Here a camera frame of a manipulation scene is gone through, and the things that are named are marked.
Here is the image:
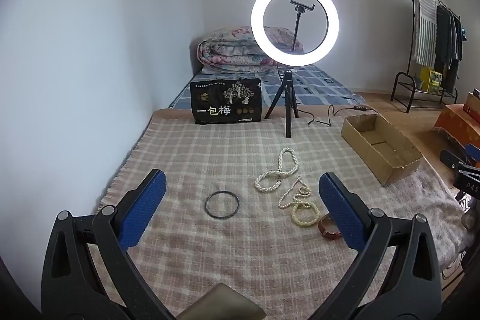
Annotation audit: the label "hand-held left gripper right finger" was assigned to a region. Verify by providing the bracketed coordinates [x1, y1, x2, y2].
[318, 172, 443, 320]

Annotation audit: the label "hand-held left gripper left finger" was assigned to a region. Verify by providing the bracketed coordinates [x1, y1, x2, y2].
[40, 169, 177, 320]

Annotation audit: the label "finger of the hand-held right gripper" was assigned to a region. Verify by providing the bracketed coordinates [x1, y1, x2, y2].
[453, 164, 480, 200]
[440, 143, 480, 171]

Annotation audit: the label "brown bangle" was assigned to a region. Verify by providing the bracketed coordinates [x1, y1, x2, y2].
[318, 213, 343, 240]

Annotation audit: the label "yellow bead bracelet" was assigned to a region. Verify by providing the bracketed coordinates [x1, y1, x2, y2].
[290, 201, 319, 228]

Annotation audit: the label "thin pearl necklace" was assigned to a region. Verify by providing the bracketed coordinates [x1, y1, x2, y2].
[277, 175, 319, 210]

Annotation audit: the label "cardboard box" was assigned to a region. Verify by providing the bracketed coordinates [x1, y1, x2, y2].
[340, 114, 424, 187]

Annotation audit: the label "black ring bangle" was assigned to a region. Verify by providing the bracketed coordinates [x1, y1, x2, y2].
[205, 192, 238, 220]

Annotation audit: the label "orange box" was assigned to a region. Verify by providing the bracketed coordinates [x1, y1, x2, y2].
[434, 103, 480, 152]

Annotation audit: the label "brown box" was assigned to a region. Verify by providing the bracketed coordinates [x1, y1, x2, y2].
[463, 88, 480, 118]

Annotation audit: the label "yellow box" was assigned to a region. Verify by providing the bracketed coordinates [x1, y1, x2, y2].
[419, 67, 443, 93]

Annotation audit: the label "pink plaid blanket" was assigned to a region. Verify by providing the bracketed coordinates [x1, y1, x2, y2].
[88, 104, 475, 320]

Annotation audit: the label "dark hanging clothes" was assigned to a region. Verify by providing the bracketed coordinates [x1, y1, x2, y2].
[433, 3, 464, 82]

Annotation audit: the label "blue patterned bed sheet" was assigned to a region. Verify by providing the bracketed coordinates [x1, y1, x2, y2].
[167, 63, 362, 111]

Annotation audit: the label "black snack bag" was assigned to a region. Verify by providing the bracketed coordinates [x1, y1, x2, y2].
[189, 77, 262, 125]

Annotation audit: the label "striped towel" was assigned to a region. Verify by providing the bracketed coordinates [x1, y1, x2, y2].
[412, 0, 439, 66]

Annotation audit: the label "black clothes rack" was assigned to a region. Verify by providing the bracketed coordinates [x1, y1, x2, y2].
[391, 0, 464, 114]

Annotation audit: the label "folded floral quilt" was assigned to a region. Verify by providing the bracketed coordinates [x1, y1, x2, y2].
[197, 25, 304, 74]

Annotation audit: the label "black phone holder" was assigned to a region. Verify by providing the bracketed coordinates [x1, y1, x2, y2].
[289, 0, 317, 52]

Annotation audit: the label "twisted pearl necklace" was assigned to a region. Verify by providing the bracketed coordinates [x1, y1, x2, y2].
[254, 147, 301, 193]

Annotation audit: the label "black power cable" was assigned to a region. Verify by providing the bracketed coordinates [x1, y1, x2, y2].
[296, 103, 377, 127]

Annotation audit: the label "white ring light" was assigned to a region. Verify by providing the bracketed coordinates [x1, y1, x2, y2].
[250, 0, 340, 66]

